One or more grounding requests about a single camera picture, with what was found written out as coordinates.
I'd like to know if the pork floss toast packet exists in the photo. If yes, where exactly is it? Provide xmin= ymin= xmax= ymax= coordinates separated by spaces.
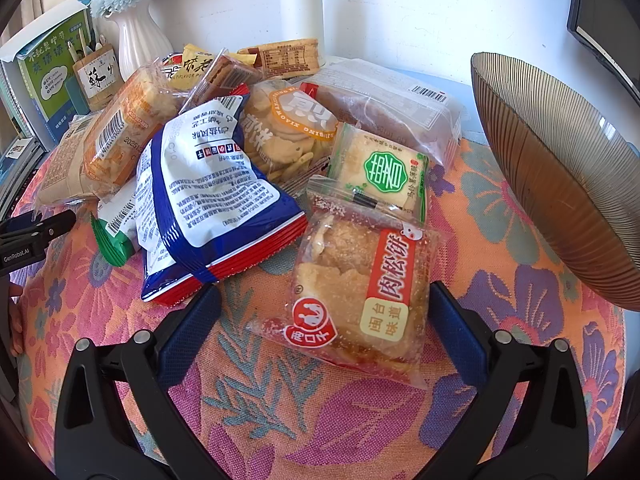
xmin=36 ymin=113 xmax=106 ymax=209

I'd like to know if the orange printed bread packet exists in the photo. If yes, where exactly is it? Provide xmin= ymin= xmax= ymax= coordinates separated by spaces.
xmin=82 ymin=61 xmax=183 ymax=197

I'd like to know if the blue white red snack bag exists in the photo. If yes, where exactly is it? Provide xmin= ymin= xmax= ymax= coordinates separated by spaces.
xmin=136 ymin=94 xmax=307 ymax=307

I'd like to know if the pork floss cake packet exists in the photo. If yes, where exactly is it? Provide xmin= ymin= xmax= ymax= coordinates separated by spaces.
xmin=248 ymin=176 xmax=442 ymax=388

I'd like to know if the green label cracker packet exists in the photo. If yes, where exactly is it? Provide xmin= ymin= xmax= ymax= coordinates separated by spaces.
xmin=328 ymin=124 xmax=430 ymax=223

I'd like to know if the large clear bread bag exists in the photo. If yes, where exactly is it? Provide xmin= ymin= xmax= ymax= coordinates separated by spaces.
xmin=299 ymin=58 xmax=464 ymax=168

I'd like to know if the person's left hand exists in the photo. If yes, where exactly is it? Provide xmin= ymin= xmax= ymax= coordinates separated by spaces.
xmin=9 ymin=283 xmax=24 ymax=356

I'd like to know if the stack of books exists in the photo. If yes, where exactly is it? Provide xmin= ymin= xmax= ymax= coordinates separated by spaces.
xmin=0 ymin=105 xmax=46 ymax=219

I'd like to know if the green white snack packet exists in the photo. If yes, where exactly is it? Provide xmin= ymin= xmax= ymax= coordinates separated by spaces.
xmin=91 ymin=178 xmax=140 ymax=266

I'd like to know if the green English grammar book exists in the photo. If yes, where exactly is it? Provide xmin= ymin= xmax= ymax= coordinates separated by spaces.
xmin=1 ymin=0 xmax=93 ymax=151

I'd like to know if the floral woven table mat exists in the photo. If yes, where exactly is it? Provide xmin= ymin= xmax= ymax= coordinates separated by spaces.
xmin=13 ymin=141 xmax=626 ymax=479

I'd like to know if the bamboo pen holder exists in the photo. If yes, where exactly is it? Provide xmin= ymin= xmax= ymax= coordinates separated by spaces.
xmin=64 ymin=28 xmax=124 ymax=115

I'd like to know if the white ribbed vase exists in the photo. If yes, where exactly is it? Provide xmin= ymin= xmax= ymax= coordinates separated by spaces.
xmin=110 ymin=0 xmax=174 ymax=80

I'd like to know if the yellow label snack packet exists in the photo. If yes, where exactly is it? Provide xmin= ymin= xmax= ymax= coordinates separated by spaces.
xmin=168 ymin=44 xmax=255 ymax=92

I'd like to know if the brown ribbed glass bowl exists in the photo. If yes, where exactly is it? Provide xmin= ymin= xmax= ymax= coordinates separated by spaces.
xmin=471 ymin=52 xmax=639 ymax=311

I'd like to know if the red wafer packet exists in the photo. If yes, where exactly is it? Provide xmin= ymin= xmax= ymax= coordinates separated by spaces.
xmin=179 ymin=51 xmax=264 ymax=114

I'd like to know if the round crisps bag orange label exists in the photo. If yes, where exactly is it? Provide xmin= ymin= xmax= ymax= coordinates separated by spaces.
xmin=241 ymin=79 xmax=338 ymax=186

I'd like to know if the tan rice cake bar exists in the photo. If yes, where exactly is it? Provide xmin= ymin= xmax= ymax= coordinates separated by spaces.
xmin=238 ymin=38 xmax=320 ymax=78

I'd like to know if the white lamp post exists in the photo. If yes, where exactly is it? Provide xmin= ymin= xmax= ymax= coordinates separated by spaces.
xmin=280 ymin=0 xmax=326 ymax=67

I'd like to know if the black wall television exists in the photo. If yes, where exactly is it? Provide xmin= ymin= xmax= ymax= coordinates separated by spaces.
xmin=567 ymin=0 xmax=639 ymax=100

